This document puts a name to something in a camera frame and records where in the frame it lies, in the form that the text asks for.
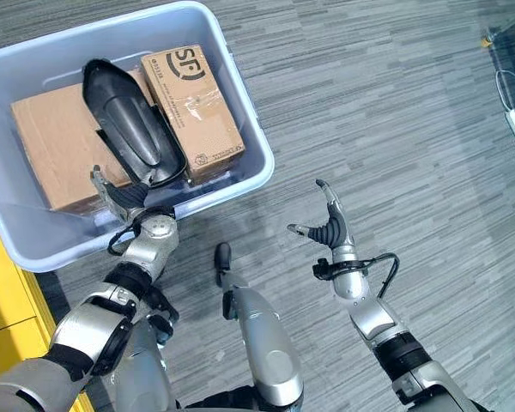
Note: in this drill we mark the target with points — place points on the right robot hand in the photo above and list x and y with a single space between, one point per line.
329 223

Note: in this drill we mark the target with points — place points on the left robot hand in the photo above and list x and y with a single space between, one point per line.
118 198

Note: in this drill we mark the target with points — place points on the black sole-shaped part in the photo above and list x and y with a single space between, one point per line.
129 124

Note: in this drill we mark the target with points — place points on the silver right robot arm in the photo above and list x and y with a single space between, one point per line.
382 317

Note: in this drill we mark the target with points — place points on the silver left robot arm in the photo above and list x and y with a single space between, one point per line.
98 317

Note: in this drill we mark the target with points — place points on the plain brown cardboard box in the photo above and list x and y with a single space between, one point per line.
56 146

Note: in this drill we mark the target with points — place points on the printed brown cardboard box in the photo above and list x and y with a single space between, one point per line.
197 111

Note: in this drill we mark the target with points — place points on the grey plastic storage box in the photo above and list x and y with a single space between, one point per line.
244 141

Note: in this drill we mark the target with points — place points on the yellow shelf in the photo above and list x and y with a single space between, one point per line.
8 309

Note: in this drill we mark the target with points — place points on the silver right robot leg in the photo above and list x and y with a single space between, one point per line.
257 326

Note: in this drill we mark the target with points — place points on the silver robot leg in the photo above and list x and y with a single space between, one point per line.
257 326
141 369

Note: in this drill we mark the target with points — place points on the silver left robot leg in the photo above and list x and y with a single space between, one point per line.
141 369

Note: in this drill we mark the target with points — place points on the dark glass furniture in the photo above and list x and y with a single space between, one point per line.
513 68

